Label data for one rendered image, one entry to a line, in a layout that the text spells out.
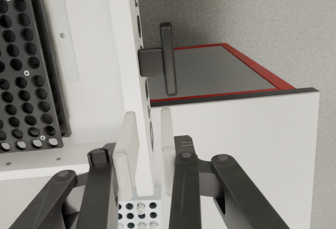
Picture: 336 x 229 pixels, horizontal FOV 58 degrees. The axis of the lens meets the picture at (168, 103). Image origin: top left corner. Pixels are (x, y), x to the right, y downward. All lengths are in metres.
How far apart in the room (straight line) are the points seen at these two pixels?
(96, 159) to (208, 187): 0.06
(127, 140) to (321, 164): 1.43
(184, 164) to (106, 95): 0.25
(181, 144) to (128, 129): 0.04
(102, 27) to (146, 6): 0.84
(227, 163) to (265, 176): 0.41
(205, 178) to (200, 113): 0.33
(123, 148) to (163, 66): 0.15
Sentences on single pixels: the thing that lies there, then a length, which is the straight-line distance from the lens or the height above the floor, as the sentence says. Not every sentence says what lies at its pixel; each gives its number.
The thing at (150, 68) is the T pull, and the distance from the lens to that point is 0.30.
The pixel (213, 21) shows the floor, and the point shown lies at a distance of 1.23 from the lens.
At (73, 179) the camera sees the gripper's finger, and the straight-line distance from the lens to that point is 0.16.
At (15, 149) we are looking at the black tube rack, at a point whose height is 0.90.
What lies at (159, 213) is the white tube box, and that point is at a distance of 0.53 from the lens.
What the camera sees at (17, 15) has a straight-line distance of 0.34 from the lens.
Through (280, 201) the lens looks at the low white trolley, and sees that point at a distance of 0.60.
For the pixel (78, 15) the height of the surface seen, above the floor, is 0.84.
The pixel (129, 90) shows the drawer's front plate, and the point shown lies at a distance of 0.29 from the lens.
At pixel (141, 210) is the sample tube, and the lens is 0.51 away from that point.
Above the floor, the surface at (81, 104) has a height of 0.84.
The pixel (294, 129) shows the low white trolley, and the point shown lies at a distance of 0.54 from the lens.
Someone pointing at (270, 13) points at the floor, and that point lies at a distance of 1.28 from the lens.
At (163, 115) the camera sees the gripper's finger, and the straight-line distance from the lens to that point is 0.21.
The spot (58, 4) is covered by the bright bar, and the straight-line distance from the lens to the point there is 0.38.
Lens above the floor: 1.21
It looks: 71 degrees down
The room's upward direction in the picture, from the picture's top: 176 degrees clockwise
